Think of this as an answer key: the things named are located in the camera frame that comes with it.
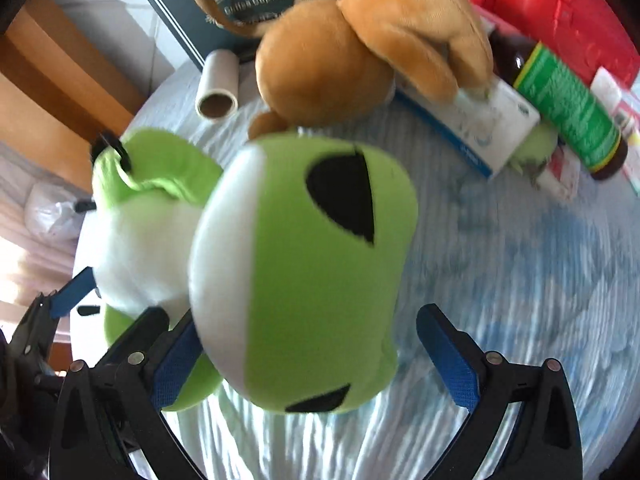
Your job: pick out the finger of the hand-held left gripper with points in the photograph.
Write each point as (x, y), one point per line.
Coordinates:
(75, 290)

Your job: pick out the clear plastic bag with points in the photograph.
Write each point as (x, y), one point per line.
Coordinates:
(50, 210)

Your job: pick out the pink cloth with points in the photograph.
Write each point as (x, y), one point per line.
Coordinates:
(15, 200)

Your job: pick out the pink and white packet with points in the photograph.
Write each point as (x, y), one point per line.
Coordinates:
(607, 90)

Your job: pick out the wooden door frame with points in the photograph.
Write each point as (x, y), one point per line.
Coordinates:
(50, 85)

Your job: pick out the brown bottle with green label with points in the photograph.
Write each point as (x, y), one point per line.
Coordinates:
(565, 100)

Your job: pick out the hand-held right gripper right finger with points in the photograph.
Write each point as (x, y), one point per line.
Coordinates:
(450, 355)

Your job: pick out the small red white box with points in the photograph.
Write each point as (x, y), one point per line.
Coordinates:
(562, 177)

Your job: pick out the green frog plush toy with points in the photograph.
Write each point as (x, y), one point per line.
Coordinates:
(300, 285)

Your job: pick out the cloth-covered round desktop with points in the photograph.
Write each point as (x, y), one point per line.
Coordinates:
(500, 285)

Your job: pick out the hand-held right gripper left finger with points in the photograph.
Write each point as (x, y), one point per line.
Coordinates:
(172, 365)

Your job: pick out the green plush ball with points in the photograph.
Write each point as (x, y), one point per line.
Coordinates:
(537, 147)

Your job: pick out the white cardboard roll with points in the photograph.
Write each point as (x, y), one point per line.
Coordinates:
(217, 80)

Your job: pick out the brown plush toy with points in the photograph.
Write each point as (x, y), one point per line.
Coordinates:
(320, 70)

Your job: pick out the white and blue box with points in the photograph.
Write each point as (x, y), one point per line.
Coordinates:
(495, 115)

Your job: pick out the dark green gift bag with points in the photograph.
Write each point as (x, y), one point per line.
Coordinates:
(190, 5)

